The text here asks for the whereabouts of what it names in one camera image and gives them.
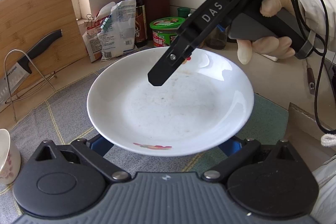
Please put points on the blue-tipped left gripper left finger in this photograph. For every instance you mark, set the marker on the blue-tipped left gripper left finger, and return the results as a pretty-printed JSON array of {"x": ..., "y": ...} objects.
[{"x": 91, "y": 153}]

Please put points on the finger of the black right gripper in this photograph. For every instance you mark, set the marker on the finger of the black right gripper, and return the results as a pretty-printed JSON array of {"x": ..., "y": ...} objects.
[{"x": 170, "y": 61}]

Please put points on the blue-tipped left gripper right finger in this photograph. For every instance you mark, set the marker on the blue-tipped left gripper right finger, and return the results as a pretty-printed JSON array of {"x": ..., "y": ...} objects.
[{"x": 239, "y": 153}]

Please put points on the white plate with flower print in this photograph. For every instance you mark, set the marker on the white plate with flower print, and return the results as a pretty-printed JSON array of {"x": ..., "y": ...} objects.
[{"x": 203, "y": 104}]

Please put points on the white sleeved right forearm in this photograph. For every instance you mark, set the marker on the white sleeved right forearm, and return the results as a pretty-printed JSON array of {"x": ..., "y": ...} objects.
[{"x": 314, "y": 15}]

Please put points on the green lidded sauce jar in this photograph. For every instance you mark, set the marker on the green lidded sauce jar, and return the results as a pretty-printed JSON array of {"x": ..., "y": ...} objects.
[{"x": 165, "y": 30}]

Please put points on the small dark glass jar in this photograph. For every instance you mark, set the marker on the small dark glass jar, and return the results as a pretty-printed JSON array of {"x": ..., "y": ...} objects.
[{"x": 217, "y": 39}]

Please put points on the grey checked table cloth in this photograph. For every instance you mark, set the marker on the grey checked table cloth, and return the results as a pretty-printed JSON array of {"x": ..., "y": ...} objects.
[{"x": 63, "y": 118}]

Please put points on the white seasoning bag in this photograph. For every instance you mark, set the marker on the white seasoning bag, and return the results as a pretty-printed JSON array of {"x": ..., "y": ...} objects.
[{"x": 117, "y": 35}]

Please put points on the small flowered white cup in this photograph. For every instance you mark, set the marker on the small flowered white cup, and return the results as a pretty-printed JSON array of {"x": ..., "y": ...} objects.
[{"x": 10, "y": 158}]

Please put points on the red and white snack bag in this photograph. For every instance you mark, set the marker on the red and white snack bag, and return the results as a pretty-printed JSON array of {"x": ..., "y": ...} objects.
[{"x": 92, "y": 29}]

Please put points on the bamboo cutting board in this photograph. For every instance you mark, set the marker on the bamboo cutting board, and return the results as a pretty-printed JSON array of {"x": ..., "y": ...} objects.
[{"x": 25, "y": 22}]

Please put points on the black handled santoku knife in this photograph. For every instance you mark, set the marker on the black handled santoku knife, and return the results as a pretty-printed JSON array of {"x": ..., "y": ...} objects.
[{"x": 21, "y": 70}]

